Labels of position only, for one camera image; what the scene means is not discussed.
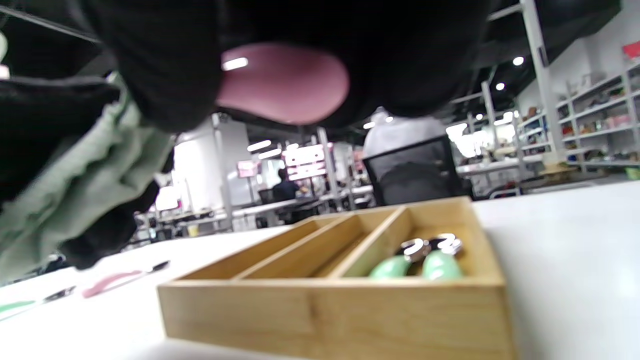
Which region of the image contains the person's left hand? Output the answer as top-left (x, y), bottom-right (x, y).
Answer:
top-left (0, 80), bottom-right (161, 268)

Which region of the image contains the person's right hand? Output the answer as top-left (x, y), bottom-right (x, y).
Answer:
top-left (75, 0), bottom-right (493, 132)

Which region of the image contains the green fish scale cleaning cloth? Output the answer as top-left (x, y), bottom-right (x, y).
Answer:
top-left (0, 72), bottom-right (176, 286)

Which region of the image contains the pink handled baby spoon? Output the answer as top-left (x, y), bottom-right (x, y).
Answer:
top-left (216, 42), bottom-right (351, 126)
top-left (81, 260), bottom-right (172, 299)

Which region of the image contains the green handled baby spoon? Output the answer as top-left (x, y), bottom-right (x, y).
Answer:
top-left (421, 233), bottom-right (465, 280)
top-left (0, 285), bottom-right (77, 316)
top-left (369, 239), bottom-right (431, 279)

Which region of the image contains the black mesh office chair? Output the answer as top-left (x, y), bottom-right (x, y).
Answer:
top-left (361, 135), bottom-right (473, 207)

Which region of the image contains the pink lit sign board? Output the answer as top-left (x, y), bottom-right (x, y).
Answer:
top-left (282, 145), bottom-right (333, 181)

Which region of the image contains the white storage shelving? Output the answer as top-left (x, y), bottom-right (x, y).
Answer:
top-left (517, 60), bottom-right (640, 176)

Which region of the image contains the wooden three-compartment tray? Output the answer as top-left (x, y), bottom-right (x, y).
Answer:
top-left (156, 196), bottom-right (516, 360)

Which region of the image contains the white metal post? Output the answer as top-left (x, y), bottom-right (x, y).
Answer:
top-left (520, 0), bottom-right (566, 166)

